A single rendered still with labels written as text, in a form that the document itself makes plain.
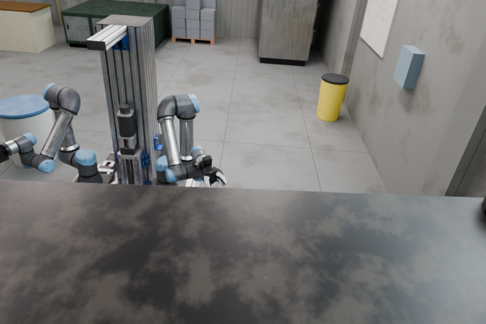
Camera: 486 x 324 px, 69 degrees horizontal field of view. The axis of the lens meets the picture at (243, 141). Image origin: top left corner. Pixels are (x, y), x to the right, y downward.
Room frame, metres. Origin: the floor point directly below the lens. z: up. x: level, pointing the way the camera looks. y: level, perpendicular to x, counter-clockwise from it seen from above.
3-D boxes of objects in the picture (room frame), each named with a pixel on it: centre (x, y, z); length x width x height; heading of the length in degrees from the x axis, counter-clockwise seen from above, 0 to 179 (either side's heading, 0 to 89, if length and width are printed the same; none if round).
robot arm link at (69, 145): (1.87, 1.09, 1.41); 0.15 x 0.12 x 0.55; 64
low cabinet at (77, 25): (8.65, 3.13, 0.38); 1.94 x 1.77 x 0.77; 90
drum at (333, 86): (5.25, -1.34, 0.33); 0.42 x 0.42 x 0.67
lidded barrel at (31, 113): (3.50, 2.46, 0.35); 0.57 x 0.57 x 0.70
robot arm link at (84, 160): (1.81, 0.97, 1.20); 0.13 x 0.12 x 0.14; 64
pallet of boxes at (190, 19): (9.18, 1.44, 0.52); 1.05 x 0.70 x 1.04; 90
